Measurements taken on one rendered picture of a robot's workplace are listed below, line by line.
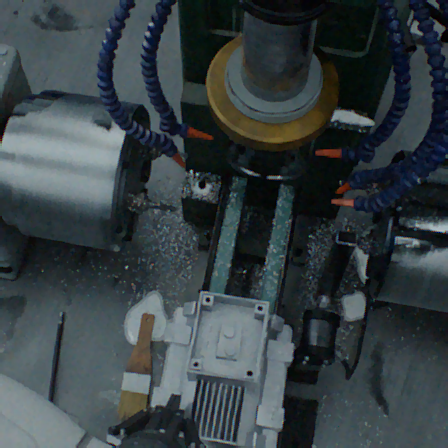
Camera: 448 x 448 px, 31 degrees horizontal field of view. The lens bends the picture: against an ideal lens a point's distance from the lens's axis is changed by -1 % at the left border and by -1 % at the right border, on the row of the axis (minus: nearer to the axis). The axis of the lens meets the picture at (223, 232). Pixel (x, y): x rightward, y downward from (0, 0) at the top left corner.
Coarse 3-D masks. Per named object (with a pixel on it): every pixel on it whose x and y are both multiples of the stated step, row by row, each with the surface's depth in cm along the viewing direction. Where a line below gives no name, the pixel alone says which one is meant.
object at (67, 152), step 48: (48, 96) 129; (96, 96) 133; (48, 144) 124; (96, 144) 124; (144, 144) 134; (0, 192) 127; (48, 192) 124; (96, 192) 124; (144, 192) 145; (96, 240) 130
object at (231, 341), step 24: (216, 312) 119; (240, 312) 119; (264, 312) 116; (216, 336) 117; (240, 336) 116; (264, 336) 119; (192, 360) 113; (216, 360) 116; (240, 360) 116; (240, 384) 114
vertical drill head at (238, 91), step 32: (288, 0) 86; (256, 32) 93; (288, 32) 91; (224, 64) 109; (256, 64) 98; (288, 64) 97; (320, 64) 108; (224, 96) 107; (256, 96) 105; (288, 96) 104; (320, 96) 107; (224, 128) 107; (256, 128) 105; (288, 128) 106; (320, 128) 107; (288, 160) 117
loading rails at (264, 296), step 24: (240, 192) 148; (288, 192) 148; (216, 216) 145; (240, 216) 147; (288, 216) 146; (216, 240) 143; (240, 240) 152; (264, 240) 152; (288, 240) 143; (216, 264) 143; (264, 264) 155; (288, 264) 142; (216, 288) 141; (264, 288) 141
